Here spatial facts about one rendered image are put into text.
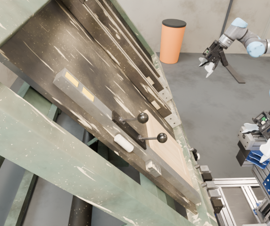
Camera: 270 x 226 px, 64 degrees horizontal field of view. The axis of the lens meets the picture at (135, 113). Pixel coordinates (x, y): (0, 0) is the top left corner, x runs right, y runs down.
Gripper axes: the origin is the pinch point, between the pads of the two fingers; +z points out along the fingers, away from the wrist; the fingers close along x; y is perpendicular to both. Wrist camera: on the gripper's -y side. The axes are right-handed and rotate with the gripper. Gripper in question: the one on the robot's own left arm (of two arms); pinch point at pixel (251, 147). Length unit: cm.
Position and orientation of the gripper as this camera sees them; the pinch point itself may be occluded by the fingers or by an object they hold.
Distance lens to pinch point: 95.0
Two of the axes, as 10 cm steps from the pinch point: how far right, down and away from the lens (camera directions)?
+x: 0.3, 6.2, -7.8
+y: -8.6, -3.8, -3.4
